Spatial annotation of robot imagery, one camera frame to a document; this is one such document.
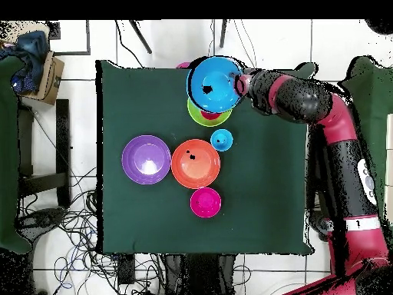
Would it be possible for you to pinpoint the blue bowl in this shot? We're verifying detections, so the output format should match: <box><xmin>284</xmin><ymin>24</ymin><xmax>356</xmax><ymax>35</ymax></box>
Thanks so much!
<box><xmin>186</xmin><ymin>55</ymin><xmax>246</xmax><ymax>114</ymax></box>

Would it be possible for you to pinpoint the red cup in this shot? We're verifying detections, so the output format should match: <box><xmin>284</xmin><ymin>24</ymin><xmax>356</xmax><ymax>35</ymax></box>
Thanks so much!
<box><xmin>200</xmin><ymin>110</ymin><xmax>223</xmax><ymax>121</ymax></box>

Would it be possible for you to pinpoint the green bowl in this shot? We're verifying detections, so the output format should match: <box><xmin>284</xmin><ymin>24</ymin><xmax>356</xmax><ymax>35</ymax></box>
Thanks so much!
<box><xmin>187</xmin><ymin>96</ymin><xmax>233</xmax><ymax>128</ymax></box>

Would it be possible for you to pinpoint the blue cup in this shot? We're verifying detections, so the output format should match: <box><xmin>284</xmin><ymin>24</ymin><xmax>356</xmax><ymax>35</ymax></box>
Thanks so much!
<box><xmin>210</xmin><ymin>128</ymin><xmax>235</xmax><ymax>153</ymax></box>

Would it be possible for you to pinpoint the orange bowl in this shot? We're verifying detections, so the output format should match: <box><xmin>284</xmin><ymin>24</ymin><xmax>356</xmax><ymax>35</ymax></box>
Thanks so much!
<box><xmin>170</xmin><ymin>138</ymin><xmax>221</xmax><ymax>190</ymax></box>

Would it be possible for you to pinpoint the purple bowl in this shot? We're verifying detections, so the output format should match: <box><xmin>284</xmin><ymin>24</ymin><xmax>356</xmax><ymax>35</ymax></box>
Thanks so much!
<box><xmin>121</xmin><ymin>134</ymin><xmax>172</xmax><ymax>186</ymax></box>

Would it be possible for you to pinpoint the black tripod leg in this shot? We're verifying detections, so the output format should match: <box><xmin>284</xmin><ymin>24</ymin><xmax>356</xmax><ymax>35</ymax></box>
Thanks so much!
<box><xmin>128</xmin><ymin>19</ymin><xmax>154</xmax><ymax>55</ymax></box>
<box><xmin>219</xmin><ymin>19</ymin><xmax>229</xmax><ymax>49</ymax></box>

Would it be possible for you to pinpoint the small pink bowl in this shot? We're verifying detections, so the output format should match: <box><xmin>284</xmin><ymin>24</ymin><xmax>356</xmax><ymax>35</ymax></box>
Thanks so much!
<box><xmin>190</xmin><ymin>187</ymin><xmax>222</xmax><ymax>219</ymax></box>

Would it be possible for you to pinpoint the green cloth side table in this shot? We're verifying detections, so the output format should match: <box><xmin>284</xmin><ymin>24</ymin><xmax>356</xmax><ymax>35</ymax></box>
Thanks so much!
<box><xmin>0</xmin><ymin>55</ymin><xmax>33</xmax><ymax>255</ymax></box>
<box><xmin>337</xmin><ymin>55</ymin><xmax>393</xmax><ymax>222</ymax></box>

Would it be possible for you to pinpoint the dark green table cloth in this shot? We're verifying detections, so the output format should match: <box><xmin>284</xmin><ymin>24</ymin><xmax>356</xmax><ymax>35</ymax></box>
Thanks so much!
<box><xmin>95</xmin><ymin>58</ymin><xmax>319</xmax><ymax>256</ymax></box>

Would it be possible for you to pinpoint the black framed board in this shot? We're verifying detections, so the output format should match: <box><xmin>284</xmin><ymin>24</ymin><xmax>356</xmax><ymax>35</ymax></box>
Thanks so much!
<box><xmin>48</xmin><ymin>19</ymin><xmax>92</xmax><ymax>57</ymax></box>

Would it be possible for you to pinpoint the cardboard box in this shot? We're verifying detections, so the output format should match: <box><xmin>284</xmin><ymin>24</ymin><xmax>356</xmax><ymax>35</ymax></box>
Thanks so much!
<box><xmin>22</xmin><ymin>50</ymin><xmax>66</xmax><ymax>106</ymax></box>

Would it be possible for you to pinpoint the blue fabric bag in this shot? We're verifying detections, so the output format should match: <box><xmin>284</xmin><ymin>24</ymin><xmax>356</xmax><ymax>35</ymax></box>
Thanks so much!
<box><xmin>0</xmin><ymin>29</ymin><xmax>51</xmax><ymax>94</ymax></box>

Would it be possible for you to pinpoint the black power adapter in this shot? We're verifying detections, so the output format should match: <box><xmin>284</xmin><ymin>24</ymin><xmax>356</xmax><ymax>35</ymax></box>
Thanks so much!
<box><xmin>117</xmin><ymin>254</ymin><xmax>137</xmax><ymax>286</ymax></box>

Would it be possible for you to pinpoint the black stool frame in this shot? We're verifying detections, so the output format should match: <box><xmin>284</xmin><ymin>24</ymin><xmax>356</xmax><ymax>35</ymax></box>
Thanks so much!
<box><xmin>17</xmin><ymin>98</ymin><xmax>72</xmax><ymax>209</ymax></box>

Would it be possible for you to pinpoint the floor cable tangle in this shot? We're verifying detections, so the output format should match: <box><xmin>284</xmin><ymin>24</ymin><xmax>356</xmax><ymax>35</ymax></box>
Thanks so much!
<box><xmin>18</xmin><ymin>167</ymin><xmax>165</xmax><ymax>295</ymax></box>

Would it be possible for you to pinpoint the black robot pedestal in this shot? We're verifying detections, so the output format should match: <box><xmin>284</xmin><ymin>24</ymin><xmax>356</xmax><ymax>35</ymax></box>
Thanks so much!
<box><xmin>163</xmin><ymin>253</ymin><xmax>238</xmax><ymax>295</ymax></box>

